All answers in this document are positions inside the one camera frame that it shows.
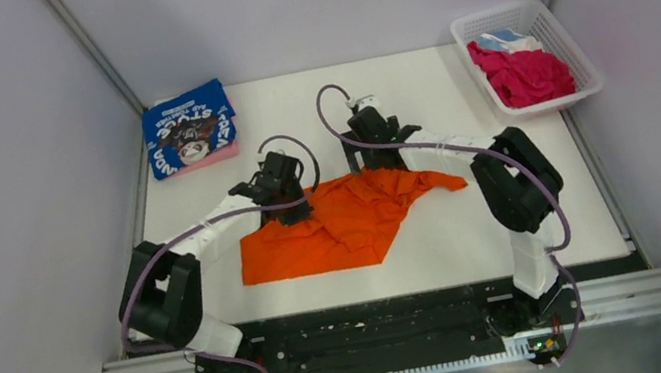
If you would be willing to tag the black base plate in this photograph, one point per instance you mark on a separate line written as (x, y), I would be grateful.
(397, 333)

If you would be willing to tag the white light blue t shirt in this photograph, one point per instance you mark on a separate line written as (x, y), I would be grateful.
(508, 41)

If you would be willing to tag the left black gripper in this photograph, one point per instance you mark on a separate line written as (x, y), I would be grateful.
(301, 213)

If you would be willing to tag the folded blue printed t shirt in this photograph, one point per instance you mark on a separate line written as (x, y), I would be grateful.
(186, 125)

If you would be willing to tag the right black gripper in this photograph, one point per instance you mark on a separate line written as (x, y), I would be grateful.
(350, 153)

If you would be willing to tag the magenta t shirt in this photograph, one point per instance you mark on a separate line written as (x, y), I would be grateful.
(525, 78)

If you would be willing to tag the orange t shirt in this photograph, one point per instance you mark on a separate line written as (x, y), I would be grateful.
(354, 221)

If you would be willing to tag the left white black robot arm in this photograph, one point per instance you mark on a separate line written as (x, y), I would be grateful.
(163, 292)

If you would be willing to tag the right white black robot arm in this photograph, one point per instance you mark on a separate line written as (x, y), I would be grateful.
(519, 184)

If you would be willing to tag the white plastic basket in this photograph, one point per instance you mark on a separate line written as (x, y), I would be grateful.
(528, 17)

